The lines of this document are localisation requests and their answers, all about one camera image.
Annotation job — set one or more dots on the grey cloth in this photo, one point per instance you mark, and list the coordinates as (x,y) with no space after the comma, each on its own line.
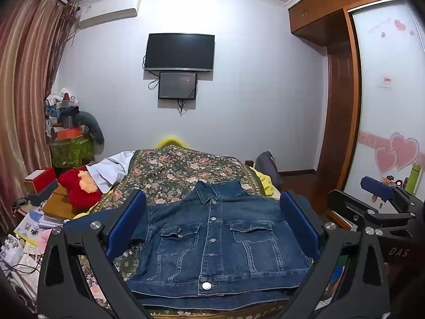
(91,124)

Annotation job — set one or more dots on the yellow pillow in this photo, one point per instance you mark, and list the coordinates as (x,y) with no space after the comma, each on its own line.
(171,141)

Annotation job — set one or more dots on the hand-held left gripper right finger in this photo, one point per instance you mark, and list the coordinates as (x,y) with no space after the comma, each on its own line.
(300,226)

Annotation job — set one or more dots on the red box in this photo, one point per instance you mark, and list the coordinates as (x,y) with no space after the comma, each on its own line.
(40,177)

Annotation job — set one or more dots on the black wall television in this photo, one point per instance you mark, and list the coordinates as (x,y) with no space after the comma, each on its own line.
(179,52)

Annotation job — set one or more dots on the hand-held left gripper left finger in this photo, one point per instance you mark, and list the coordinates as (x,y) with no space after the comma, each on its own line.
(128,226)

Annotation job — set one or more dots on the wooden wardrobe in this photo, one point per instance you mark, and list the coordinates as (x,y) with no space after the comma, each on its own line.
(318,13)

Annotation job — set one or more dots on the floral blanket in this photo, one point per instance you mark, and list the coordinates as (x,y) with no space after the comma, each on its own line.
(172,169)

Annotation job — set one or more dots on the striped brown curtain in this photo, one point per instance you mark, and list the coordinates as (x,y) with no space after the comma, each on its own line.
(23,89)

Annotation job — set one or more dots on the dark flat box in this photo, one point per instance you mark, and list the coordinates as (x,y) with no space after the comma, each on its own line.
(44,194)

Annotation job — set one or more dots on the yellow bed sheet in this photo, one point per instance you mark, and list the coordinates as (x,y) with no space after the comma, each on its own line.
(267,184)

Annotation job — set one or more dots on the small black monitor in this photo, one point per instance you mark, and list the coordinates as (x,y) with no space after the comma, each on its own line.
(177,85)

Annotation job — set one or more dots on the blue denim jacket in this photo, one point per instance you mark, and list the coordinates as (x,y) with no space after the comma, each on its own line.
(215,256)

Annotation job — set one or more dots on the white heart-print wardrobe door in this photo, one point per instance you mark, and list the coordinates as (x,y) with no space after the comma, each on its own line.
(385,113)

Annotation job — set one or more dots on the white shirt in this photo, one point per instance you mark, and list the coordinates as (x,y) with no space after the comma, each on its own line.
(109,169)

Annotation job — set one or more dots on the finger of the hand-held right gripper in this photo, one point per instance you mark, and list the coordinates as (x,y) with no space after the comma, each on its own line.
(358,211)
(378,188)

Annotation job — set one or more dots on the wooden nightstand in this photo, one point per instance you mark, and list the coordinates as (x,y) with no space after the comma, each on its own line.
(56,202)

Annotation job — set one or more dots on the white air conditioner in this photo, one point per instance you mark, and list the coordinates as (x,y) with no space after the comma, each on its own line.
(109,10)

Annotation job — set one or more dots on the stack of books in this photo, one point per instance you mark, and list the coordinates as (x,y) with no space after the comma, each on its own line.
(33,224)

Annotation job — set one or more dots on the grey backpack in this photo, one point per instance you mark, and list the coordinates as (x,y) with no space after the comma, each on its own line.
(265,166)

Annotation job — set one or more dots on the wooden bed frame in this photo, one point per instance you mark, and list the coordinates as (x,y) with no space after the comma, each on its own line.
(249,164)

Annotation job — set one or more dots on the orange box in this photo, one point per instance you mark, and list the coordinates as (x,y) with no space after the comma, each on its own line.
(68,134)

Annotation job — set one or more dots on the pile of clutter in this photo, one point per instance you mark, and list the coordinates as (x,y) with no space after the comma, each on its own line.
(61,108)

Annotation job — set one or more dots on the white paper label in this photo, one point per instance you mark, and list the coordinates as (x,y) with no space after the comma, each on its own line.
(386,82)

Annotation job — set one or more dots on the pink cloth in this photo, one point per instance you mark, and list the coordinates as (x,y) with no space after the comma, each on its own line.
(44,239)

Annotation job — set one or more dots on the green bottle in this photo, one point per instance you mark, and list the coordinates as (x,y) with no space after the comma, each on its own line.
(411,179)

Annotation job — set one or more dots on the red plush toy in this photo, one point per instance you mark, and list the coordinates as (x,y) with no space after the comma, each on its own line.
(78,191)

